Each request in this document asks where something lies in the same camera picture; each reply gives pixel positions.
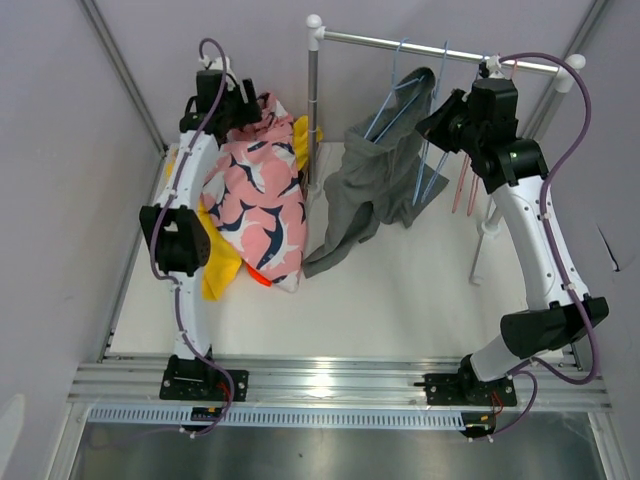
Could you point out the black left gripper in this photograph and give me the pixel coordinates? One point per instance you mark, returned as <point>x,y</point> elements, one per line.
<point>250,112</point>

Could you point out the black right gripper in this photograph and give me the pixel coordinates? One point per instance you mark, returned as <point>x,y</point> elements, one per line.
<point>433,129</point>

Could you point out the pink wire hanger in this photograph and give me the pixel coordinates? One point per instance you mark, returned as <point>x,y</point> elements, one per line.
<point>472,194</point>
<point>460,184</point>

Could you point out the pink shark print shorts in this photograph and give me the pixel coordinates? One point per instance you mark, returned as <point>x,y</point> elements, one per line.
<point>260,200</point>

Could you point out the grey shorts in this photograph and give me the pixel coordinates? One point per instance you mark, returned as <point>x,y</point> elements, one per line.
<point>381,179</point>

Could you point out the yellow shorts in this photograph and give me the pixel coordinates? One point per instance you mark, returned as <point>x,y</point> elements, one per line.
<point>220,265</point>

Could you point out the orange shorts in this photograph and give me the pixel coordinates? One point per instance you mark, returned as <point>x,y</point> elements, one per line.
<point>258,277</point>

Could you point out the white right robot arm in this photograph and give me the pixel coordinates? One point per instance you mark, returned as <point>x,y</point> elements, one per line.
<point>560,310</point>

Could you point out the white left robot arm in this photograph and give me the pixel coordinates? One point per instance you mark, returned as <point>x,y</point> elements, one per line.
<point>179,245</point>

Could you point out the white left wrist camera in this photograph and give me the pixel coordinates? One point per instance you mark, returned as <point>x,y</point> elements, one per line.
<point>218,64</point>

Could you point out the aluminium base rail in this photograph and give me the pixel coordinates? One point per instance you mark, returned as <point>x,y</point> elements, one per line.
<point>319,382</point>

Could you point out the white slotted cable duct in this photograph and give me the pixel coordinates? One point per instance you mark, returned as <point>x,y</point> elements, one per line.
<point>413,419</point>

